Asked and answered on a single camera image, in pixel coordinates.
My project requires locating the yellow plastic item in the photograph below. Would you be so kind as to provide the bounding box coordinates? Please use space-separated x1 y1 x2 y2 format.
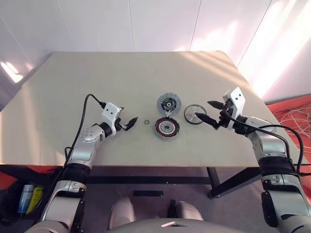
25 186 44 216

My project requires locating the white cord bundle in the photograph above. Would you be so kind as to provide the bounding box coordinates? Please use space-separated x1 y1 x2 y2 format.
274 101 311 140

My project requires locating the silver motor rotor disc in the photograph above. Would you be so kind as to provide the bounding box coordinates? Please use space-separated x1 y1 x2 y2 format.
184 103 208 126

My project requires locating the black bag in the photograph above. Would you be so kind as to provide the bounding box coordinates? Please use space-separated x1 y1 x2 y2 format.
0 182 51 221

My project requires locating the grey motor cover with circuit board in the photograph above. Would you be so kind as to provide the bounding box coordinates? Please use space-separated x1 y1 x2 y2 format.
156 93 182 117

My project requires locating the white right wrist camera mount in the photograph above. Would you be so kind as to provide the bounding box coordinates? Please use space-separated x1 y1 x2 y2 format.
223 87 246 130

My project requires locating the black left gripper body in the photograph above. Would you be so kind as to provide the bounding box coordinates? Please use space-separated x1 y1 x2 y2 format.
113 117 130 133

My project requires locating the beige rounded leg cover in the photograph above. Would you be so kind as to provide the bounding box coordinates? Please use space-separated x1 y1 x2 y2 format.
108 197 136 230
167 199 204 228

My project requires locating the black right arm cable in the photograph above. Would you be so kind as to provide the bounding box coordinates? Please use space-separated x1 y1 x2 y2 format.
225 110 307 179

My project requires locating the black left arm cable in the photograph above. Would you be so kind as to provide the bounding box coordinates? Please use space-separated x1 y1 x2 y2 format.
47 93 106 202

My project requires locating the blue white spray can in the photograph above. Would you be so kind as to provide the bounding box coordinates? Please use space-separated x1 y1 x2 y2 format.
17 184 35 216

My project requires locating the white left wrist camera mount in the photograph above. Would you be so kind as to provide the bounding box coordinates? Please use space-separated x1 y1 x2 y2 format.
101 102 121 132

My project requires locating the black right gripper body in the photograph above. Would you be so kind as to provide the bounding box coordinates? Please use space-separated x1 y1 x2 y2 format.
218 100 234 129

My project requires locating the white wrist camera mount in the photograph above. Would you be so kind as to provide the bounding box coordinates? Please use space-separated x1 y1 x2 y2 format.
101 102 121 132
223 87 246 130

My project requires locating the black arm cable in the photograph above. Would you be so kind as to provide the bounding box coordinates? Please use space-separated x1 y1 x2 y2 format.
225 110 307 179
47 93 106 202

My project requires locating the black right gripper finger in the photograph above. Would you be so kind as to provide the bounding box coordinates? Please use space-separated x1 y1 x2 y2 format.
207 100 224 110
195 112 219 130

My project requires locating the silver robot torso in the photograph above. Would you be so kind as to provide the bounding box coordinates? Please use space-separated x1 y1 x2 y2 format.
106 217 231 233

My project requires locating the orange fabric sheet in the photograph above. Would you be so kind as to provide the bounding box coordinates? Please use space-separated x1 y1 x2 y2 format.
0 166 64 192
266 96 311 167

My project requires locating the black metal table frame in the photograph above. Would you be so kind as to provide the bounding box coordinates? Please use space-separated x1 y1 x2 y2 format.
82 166 264 200

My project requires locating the motor stator with copper windings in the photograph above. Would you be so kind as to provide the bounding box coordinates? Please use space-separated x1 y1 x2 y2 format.
153 116 182 141

